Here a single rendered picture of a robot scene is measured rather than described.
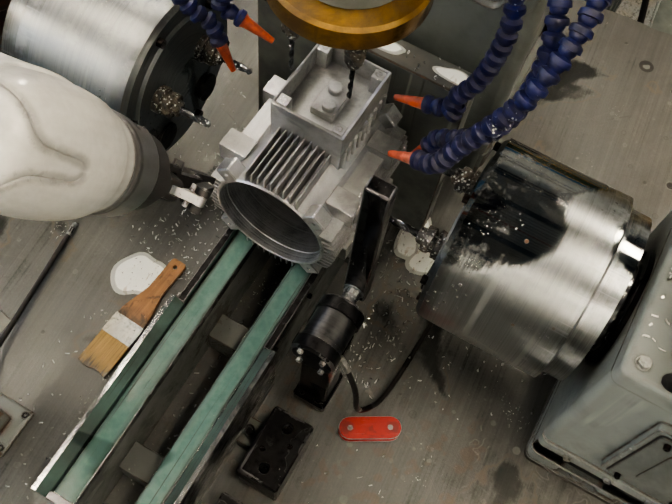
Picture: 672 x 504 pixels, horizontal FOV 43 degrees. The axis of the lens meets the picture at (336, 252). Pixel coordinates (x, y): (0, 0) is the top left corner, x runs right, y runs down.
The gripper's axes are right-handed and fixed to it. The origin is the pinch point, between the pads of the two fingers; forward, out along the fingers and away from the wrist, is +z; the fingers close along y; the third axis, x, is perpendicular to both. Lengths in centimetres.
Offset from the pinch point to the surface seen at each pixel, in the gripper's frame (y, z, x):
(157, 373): -2.3, 12.7, 24.6
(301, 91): -2.3, 13.1, -15.3
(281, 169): -5.9, 8.1, -5.8
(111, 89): 17.3, 7.0, -4.8
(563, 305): -41.7, 6.3, -6.9
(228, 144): 2.6, 11.9, -5.4
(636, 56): -39, 71, -52
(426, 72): -14.9, 14.9, -24.4
